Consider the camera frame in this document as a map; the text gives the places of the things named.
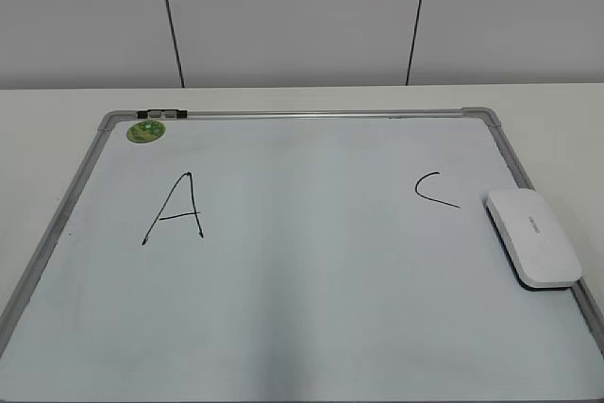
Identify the white whiteboard eraser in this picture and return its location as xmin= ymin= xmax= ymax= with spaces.
xmin=486 ymin=189 xmax=582 ymax=290

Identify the white framed whiteboard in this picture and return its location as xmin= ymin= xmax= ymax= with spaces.
xmin=1 ymin=108 xmax=603 ymax=402

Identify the black silver board hanger clip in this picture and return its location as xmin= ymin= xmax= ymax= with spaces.
xmin=136 ymin=109 xmax=188 ymax=119

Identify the green round magnet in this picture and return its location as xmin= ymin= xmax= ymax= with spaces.
xmin=126 ymin=120 xmax=166 ymax=143

